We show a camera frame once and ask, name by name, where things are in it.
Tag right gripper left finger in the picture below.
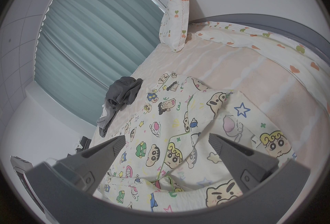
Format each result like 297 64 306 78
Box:
53 135 126 192

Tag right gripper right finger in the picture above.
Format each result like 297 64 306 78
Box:
208 133 279 190

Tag white printed pyjama top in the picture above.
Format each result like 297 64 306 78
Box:
93 71 297 212

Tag bed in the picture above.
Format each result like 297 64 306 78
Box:
91 0 330 214

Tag dark grey garment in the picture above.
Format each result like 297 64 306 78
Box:
97 119 112 138

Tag light grey garment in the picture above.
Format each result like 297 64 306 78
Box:
100 103 120 125

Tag black garment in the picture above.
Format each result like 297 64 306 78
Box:
104 77 143 111

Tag blue-green curtain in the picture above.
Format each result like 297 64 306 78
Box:
34 0 167 127

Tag white printed pillow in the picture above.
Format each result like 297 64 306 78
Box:
158 0 191 53

